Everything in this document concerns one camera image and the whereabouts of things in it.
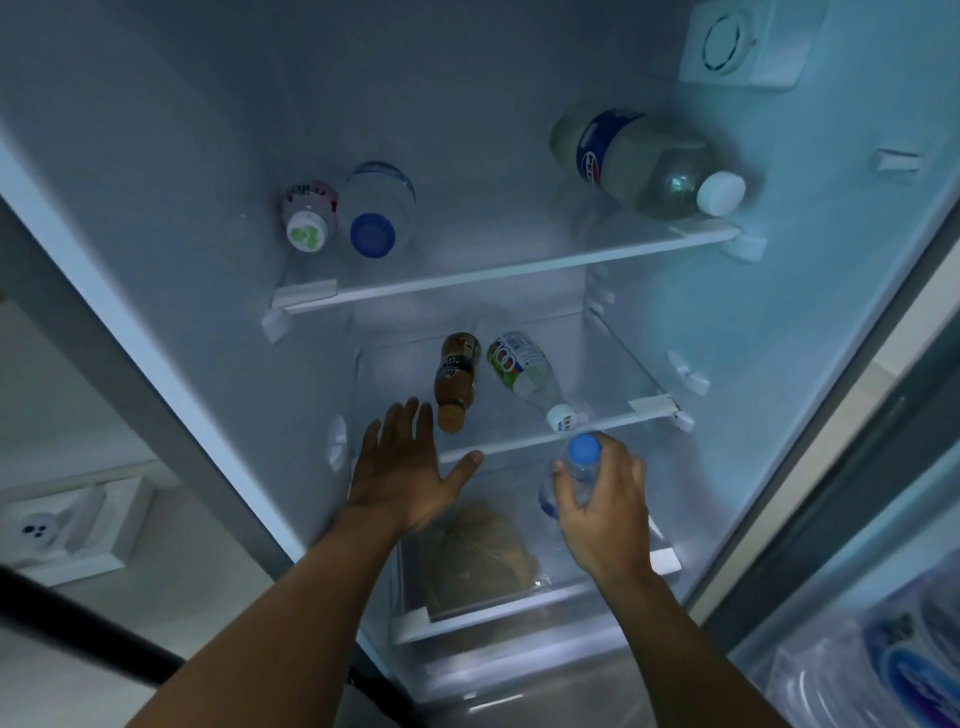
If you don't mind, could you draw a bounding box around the person's right hand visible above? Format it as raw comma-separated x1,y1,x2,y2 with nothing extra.
552,432,651,584

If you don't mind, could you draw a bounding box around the person's left hand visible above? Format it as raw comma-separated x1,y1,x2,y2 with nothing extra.
346,397,486,537

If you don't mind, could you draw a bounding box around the clear water bottle blue cap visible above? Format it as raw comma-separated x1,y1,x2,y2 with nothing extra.
341,160,418,260
537,433,605,523

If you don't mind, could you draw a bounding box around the person's right forearm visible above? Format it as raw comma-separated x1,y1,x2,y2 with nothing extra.
591,558,790,728

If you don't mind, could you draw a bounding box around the person's left forearm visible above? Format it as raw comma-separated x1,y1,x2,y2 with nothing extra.
120,516,410,728

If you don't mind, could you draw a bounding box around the brown drink bottle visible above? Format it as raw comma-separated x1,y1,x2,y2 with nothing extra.
434,332,482,435

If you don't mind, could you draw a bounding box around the brown bagged food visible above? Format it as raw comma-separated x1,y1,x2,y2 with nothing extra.
427,501,543,613

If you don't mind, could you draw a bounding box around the glass fridge shelf white trim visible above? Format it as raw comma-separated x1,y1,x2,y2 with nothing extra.
390,450,681,648
261,153,768,345
351,309,696,468

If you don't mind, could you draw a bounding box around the clear bottle green label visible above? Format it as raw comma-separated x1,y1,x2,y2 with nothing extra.
486,330,591,435

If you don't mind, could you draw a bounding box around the clear crisper drawer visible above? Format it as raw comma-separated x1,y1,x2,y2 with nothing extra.
390,622,627,708

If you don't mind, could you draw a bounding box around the small white bottle green lid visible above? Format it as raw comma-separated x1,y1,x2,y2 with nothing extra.
283,180,341,254

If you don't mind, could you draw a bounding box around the grey refrigerator door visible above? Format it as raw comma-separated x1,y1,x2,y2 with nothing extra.
701,311,960,728

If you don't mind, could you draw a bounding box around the clear plastic water bottle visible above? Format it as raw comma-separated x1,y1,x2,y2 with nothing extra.
753,618,875,728

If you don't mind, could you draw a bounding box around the large bottle blue label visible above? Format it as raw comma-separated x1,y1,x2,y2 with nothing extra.
549,107,748,221

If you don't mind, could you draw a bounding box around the white refrigerator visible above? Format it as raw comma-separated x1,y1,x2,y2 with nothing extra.
0,0,960,728

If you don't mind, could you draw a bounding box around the water bottle blue label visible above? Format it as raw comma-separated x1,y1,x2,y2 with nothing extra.
861,553,960,728

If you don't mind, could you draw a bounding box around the white fan vent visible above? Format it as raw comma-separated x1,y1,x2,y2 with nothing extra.
678,0,828,91

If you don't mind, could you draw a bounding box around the white wall socket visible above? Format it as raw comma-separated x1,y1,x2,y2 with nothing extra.
0,476,159,588

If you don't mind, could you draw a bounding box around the black cable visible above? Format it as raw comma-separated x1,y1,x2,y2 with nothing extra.
0,566,189,688

